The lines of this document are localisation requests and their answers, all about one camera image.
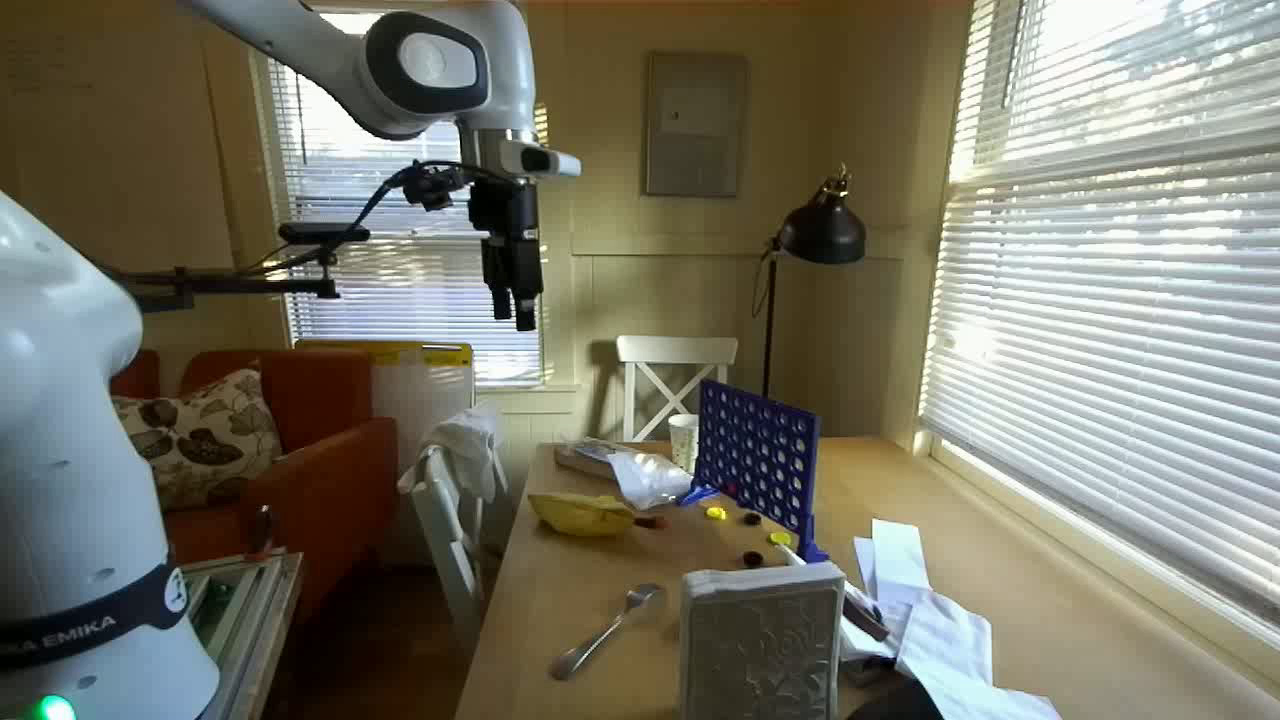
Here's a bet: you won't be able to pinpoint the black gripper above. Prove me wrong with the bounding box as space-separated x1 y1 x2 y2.
467 177 545 337

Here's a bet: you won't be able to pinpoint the blue connect four grid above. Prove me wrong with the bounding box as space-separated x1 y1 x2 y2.
675 378 833 566

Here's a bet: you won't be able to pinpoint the yellow banana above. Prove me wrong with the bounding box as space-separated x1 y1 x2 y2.
530 487 640 544

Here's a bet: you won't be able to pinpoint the white patterned hardcover book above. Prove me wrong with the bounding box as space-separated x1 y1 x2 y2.
675 555 848 720

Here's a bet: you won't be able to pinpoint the illustrated paperback book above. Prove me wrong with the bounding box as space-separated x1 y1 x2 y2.
551 438 633 487

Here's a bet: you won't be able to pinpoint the white framed window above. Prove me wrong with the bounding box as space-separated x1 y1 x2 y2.
258 0 549 391

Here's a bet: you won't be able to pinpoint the translucent bin yellow lid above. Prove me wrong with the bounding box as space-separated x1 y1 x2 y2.
291 337 480 471

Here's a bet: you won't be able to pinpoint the white towel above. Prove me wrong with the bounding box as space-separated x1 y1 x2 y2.
434 409 514 503

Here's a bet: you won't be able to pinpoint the white cross-back wooden chair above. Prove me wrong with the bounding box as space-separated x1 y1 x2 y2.
612 333 742 448

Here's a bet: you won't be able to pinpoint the white crumpled napkin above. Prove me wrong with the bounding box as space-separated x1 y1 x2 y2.
604 444 696 513

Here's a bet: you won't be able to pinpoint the orange sofa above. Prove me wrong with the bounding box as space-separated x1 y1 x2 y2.
112 346 400 634

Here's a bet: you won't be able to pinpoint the black floor lamp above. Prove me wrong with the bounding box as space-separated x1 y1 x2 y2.
758 161 871 402

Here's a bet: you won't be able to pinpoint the leaf patterned pillow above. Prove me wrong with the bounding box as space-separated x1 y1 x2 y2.
112 370 289 513

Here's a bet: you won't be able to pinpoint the silver fork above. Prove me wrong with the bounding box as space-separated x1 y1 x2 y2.
549 582 668 686

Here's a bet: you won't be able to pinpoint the stack of framed panels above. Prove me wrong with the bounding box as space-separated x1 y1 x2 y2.
177 547 309 720

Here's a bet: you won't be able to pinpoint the white folded paper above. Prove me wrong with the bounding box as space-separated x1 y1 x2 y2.
837 613 900 670

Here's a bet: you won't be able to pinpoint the loose white paper sheets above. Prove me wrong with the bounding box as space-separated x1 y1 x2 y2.
848 517 1063 720

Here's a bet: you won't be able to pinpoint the white window blinds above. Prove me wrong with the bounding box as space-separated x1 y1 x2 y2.
918 0 1280 624

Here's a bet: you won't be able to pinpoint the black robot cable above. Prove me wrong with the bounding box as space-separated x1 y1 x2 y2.
271 155 478 274

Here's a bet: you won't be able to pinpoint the black stereo camera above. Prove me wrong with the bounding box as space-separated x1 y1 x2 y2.
277 219 378 248

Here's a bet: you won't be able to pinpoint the framed wall picture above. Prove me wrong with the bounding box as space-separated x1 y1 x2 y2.
640 48 753 204

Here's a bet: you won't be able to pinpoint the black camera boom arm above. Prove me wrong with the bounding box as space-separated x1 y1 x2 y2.
112 240 344 311

